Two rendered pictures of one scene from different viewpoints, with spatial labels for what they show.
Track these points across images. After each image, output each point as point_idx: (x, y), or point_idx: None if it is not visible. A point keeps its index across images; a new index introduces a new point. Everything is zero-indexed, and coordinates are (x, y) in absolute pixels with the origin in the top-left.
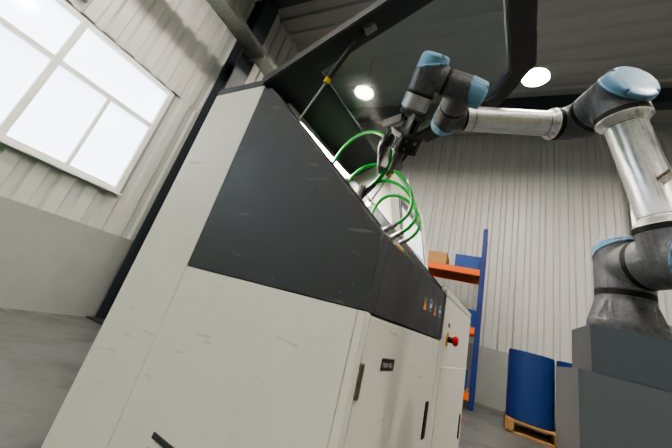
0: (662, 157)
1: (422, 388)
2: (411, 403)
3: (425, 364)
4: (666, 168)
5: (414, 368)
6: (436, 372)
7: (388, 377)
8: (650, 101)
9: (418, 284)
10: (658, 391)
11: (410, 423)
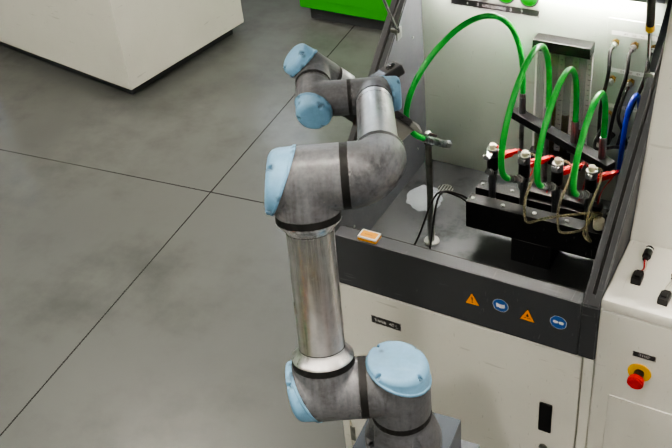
0: (292, 287)
1: (515, 381)
2: (477, 378)
3: (514, 362)
4: (293, 300)
5: (468, 351)
6: (584, 391)
7: (394, 332)
8: (277, 216)
9: (433, 275)
10: None
11: (484, 394)
